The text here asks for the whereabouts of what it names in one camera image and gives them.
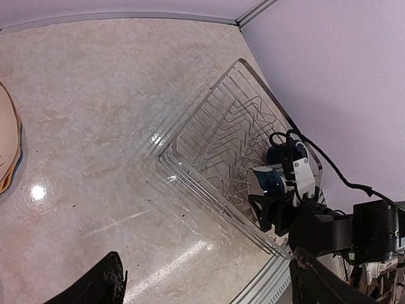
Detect right aluminium frame post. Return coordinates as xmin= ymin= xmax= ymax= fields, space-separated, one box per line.
xmin=235 ymin=0 xmax=278 ymax=29

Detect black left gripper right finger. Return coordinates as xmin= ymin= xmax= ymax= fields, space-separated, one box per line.
xmin=289 ymin=248 xmax=377 ymax=304

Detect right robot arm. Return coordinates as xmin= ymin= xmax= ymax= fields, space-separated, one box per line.
xmin=248 ymin=191 xmax=404 ymax=265

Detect teal and white bowl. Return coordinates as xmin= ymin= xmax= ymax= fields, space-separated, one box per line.
xmin=252 ymin=165 xmax=292 ymax=198

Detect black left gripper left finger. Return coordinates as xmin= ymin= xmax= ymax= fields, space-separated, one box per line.
xmin=47 ymin=251 xmax=127 ymax=304

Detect cream bird pattern plate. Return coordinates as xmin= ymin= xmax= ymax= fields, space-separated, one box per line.
xmin=1 ymin=84 xmax=20 ymax=193

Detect metal wire dish rack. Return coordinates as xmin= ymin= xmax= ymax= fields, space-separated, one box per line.
xmin=158 ymin=58 xmax=324 ymax=260

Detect front aluminium frame rail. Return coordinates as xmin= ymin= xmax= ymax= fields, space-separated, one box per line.
xmin=230 ymin=256 xmax=291 ymax=303

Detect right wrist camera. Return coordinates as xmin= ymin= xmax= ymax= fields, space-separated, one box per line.
xmin=282 ymin=137 xmax=315 ymax=207

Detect dark blue cup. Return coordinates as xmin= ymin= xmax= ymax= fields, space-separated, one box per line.
xmin=266 ymin=140 xmax=309 ymax=165

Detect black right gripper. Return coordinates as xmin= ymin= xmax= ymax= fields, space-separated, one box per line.
xmin=248 ymin=191 xmax=298 ymax=236

